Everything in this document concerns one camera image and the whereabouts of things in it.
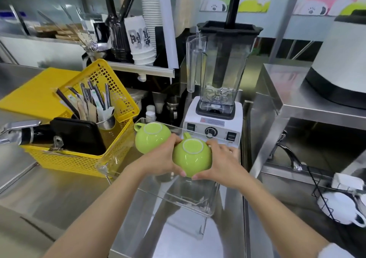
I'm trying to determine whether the white appliance with black base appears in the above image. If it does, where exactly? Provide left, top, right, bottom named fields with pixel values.
left=304, top=9, right=366, bottom=110

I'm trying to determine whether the clear plastic tray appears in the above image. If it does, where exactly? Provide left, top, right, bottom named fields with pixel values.
left=96, top=118, right=241, bottom=240

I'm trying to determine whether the black and silver hand tool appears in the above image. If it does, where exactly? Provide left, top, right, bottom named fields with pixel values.
left=0, top=120, right=55, bottom=147

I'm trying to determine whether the tall stack of white cups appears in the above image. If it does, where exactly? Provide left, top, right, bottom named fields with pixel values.
left=139, top=0, right=165, bottom=52

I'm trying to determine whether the person's right hand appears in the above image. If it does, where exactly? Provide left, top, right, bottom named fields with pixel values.
left=192, top=139, right=251, bottom=190

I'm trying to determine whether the small metal cup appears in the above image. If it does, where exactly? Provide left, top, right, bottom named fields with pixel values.
left=96, top=115, right=116, bottom=131

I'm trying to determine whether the green ceramic cup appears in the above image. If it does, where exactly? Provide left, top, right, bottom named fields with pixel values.
left=134, top=122, right=172, bottom=155
left=172, top=133, right=213, bottom=178

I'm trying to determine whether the person's right forearm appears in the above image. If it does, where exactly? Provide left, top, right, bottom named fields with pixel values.
left=229, top=175, right=331, bottom=258

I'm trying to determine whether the metal faucet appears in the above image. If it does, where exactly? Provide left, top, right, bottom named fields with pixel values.
left=268, top=130, right=304, bottom=172

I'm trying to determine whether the black blender lid with tamper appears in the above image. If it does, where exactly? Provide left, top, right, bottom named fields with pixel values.
left=197, top=0, right=263, bottom=37

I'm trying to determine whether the dark container of black utensils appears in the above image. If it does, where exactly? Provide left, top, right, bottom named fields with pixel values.
left=104, top=0, right=136, bottom=64

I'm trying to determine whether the clear blender jar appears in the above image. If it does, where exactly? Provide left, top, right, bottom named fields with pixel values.
left=186, top=30, right=258, bottom=121

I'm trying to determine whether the white sleeve cuff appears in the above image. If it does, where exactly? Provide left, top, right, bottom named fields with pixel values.
left=317, top=243, right=356, bottom=258

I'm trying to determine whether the stack of printed paper cups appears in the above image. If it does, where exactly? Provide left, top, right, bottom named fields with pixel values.
left=124, top=15, right=157, bottom=66

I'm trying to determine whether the black wire rack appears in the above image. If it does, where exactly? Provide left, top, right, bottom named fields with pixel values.
left=307, top=166, right=366, bottom=227

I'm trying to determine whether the stainless steel sink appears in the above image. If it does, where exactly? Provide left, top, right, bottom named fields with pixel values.
left=248, top=118, right=366, bottom=258

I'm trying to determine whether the white blender base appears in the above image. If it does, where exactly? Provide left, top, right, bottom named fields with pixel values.
left=182, top=96, right=243, bottom=148

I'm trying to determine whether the yellow cutting board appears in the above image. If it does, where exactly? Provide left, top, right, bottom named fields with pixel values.
left=0, top=67, right=81, bottom=124

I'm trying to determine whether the small white bottle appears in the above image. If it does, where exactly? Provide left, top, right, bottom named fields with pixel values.
left=145, top=105, right=157, bottom=123

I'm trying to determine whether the person's left forearm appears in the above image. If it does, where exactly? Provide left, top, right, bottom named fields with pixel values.
left=43, top=163, right=155, bottom=258

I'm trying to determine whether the person's left hand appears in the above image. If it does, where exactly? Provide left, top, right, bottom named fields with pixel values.
left=134, top=134, right=187, bottom=179

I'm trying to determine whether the metal shelf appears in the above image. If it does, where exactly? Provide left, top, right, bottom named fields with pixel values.
left=106, top=61, right=175, bottom=79

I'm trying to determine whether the black flat case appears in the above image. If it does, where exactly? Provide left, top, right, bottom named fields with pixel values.
left=50, top=118, right=107, bottom=156

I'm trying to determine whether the yellow plastic basket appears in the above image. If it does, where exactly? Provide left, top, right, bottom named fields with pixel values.
left=20, top=59, right=140, bottom=178

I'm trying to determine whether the white ceramic cup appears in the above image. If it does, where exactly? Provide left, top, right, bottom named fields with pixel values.
left=317, top=191, right=366, bottom=228

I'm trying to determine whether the metal utensil holder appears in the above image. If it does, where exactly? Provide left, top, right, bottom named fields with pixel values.
left=82, top=50, right=108, bottom=68

